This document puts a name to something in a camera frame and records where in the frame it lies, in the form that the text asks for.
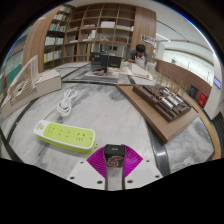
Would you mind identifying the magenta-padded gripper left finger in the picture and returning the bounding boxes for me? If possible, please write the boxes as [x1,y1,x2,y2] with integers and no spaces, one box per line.
[65,146,108,191]

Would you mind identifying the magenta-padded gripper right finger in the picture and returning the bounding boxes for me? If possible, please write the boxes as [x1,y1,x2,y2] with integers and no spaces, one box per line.
[121,144,164,191]

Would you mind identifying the black charger with red print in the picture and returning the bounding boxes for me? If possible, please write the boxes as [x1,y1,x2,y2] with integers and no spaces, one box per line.
[103,143,126,168]

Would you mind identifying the green and white power strip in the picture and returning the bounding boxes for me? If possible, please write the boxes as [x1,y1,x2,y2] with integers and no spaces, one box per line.
[33,119,99,155]

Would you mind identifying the wooden model base board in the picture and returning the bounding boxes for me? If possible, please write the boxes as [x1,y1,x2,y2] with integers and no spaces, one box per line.
[115,83,200,144]

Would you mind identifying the dark brown architectural model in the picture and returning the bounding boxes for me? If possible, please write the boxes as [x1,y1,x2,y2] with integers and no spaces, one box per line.
[132,83,193,123]

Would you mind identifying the pale flat model board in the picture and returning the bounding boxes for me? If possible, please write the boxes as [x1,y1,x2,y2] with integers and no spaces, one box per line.
[83,69,120,80]

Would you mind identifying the small white paper model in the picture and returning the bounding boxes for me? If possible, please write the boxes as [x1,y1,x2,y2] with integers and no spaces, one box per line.
[128,62,156,80]

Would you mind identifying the red box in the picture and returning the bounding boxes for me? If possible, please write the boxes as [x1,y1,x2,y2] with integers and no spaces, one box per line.
[197,91,209,108]

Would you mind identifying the white architectural model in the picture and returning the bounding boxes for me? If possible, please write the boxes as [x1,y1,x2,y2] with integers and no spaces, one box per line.
[0,54,63,120]

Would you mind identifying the large black display box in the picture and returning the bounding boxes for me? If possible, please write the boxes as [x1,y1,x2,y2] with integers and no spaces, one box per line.
[90,51,109,73]

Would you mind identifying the person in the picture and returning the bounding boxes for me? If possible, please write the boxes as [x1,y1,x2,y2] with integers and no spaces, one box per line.
[126,43,151,69]

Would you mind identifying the tall bookshelf with books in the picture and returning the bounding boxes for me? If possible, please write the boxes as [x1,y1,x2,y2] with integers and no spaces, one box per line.
[43,4,76,69]

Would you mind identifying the wooden cube shelf unit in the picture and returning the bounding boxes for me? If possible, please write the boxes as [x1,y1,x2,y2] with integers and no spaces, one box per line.
[63,3,138,64]

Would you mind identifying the white power strip cable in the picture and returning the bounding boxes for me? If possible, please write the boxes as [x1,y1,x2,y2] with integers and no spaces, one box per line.
[56,88,79,118]

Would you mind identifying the wall poster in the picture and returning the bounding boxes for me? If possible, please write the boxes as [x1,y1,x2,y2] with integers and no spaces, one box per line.
[140,33,157,47]

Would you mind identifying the long wall bookshelf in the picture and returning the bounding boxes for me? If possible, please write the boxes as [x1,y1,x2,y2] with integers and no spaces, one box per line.
[0,33,33,91]

